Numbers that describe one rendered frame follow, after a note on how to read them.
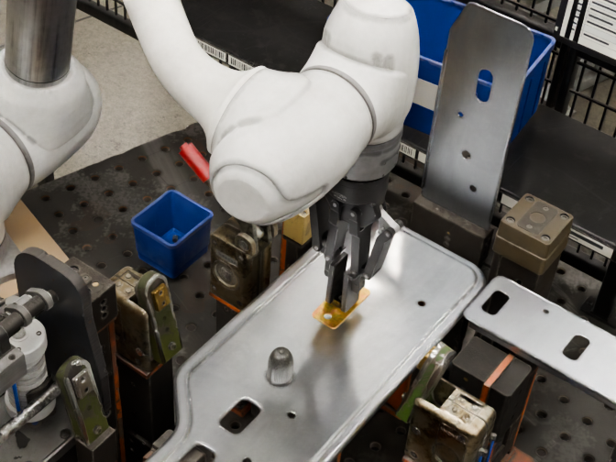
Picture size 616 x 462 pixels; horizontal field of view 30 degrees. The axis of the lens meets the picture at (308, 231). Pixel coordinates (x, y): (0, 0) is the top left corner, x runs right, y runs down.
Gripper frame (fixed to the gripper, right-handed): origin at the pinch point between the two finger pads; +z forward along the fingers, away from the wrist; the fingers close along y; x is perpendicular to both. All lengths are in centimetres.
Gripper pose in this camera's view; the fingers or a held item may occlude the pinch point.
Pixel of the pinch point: (344, 281)
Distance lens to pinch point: 144.8
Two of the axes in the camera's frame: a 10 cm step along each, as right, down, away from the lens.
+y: 8.0, 4.5, -4.0
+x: 6.0, -5.3, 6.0
